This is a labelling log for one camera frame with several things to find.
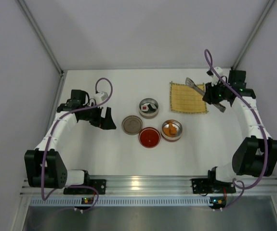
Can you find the metal tongs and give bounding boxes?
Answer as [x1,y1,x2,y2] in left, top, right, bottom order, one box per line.
[185,77,226,113]

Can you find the sushi roll piece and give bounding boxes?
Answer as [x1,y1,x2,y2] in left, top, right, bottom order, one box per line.
[141,104,149,113]
[148,103,157,113]

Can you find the orange fried food piece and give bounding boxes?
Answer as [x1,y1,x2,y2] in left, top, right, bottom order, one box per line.
[169,123,177,135]

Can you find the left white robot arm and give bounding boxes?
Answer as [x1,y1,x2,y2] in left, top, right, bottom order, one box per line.
[24,90,117,189]

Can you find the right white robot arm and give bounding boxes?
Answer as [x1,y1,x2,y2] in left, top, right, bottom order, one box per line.
[203,70,277,184]

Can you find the grey round lid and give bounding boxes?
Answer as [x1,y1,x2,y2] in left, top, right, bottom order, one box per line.
[121,115,143,135]

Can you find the bamboo mat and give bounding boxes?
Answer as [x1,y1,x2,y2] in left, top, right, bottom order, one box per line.
[170,82,208,114]

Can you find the red round lid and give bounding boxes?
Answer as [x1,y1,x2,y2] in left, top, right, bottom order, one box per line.
[138,127,161,148]

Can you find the upper steel round container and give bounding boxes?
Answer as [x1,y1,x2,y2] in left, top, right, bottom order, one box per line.
[138,98,159,119]

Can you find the steel round container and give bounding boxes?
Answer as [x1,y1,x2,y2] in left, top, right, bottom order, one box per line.
[160,119,183,142]
[138,98,159,119]

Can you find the lower steel round container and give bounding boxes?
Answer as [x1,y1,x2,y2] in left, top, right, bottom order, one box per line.
[160,119,183,142]

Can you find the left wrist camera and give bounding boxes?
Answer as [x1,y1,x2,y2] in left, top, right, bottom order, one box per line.
[94,91,109,104]

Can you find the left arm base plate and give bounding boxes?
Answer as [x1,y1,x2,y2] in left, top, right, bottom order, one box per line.
[63,179,106,195]

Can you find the aluminium rail frame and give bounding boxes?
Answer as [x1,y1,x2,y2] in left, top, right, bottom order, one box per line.
[20,176,277,208]

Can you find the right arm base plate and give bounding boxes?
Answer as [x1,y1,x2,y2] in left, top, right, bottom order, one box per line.
[191,178,236,194]

